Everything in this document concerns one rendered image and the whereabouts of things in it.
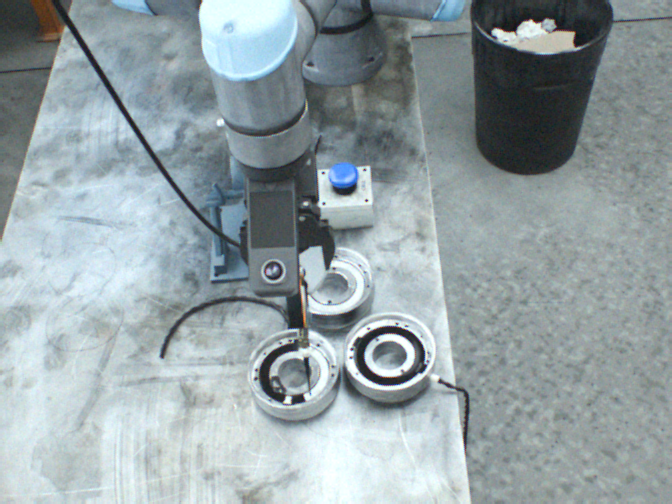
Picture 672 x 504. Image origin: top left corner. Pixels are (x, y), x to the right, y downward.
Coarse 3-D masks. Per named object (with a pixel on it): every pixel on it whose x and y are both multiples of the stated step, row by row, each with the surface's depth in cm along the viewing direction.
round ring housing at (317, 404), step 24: (288, 336) 101; (312, 336) 100; (288, 360) 99; (312, 360) 99; (336, 360) 97; (312, 384) 97; (336, 384) 96; (264, 408) 96; (288, 408) 94; (312, 408) 95
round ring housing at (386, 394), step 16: (368, 320) 100; (384, 320) 101; (400, 320) 101; (416, 320) 100; (352, 336) 100; (384, 336) 100; (400, 336) 100; (432, 336) 98; (352, 352) 99; (368, 352) 99; (384, 352) 101; (400, 352) 101; (432, 352) 97; (352, 368) 98; (400, 368) 97; (432, 368) 96; (352, 384) 98; (368, 384) 95; (416, 384) 95; (384, 400) 96; (400, 400) 97
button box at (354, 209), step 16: (320, 176) 115; (368, 176) 114; (320, 192) 113; (336, 192) 113; (352, 192) 113; (368, 192) 112; (336, 208) 112; (352, 208) 112; (368, 208) 112; (336, 224) 114; (352, 224) 114; (368, 224) 114
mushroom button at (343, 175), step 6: (336, 168) 112; (342, 168) 111; (348, 168) 111; (354, 168) 112; (330, 174) 111; (336, 174) 111; (342, 174) 111; (348, 174) 111; (354, 174) 111; (330, 180) 111; (336, 180) 111; (342, 180) 110; (348, 180) 110; (354, 180) 111; (336, 186) 111; (342, 186) 111; (348, 186) 111
